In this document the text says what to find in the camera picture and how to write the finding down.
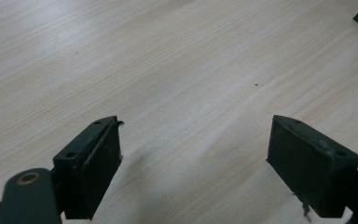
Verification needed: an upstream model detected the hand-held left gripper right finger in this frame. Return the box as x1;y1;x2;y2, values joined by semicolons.
266;114;358;218

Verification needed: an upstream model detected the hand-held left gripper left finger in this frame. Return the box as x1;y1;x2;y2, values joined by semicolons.
52;115;125;221

